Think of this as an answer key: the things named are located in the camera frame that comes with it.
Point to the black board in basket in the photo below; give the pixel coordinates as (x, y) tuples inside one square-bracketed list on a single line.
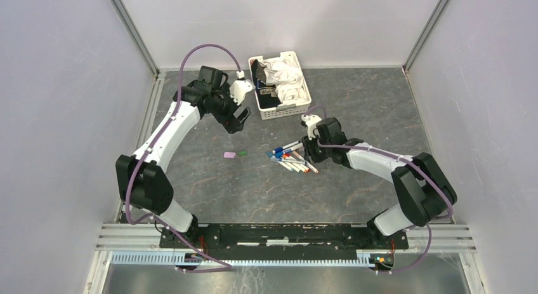
[(265, 93)]

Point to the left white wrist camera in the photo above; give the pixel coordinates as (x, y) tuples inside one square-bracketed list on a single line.
[(240, 88)]

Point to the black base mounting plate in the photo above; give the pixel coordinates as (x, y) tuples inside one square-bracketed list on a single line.
[(292, 241)]

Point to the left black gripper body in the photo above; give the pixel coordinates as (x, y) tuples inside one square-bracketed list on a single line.
[(224, 107)]

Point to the white plastic basket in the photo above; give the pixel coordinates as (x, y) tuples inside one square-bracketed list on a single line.
[(282, 110)]

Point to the white marker bundle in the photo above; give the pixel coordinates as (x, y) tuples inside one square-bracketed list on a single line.
[(293, 164)]

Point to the crumpled white cloth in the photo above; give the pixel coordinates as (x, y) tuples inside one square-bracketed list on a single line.
[(285, 74)]

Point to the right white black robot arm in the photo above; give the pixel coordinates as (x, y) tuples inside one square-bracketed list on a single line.
[(423, 192)]

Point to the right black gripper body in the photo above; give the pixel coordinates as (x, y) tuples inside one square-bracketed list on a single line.
[(316, 153)]

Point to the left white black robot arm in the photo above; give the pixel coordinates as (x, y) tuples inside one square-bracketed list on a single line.
[(141, 177)]

